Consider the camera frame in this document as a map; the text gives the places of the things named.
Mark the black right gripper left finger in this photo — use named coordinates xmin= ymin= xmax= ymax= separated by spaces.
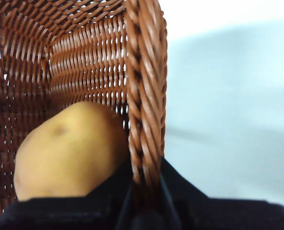
xmin=0 ymin=158 xmax=135 ymax=230

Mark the brown wicker basket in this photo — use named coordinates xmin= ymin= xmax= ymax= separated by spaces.
xmin=0 ymin=0 xmax=169 ymax=230

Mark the tan potato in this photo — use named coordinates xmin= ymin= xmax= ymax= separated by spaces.
xmin=13 ymin=100 xmax=130 ymax=201

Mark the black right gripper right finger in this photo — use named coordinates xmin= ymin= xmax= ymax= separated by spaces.
xmin=159 ymin=158 xmax=284 ymax=230

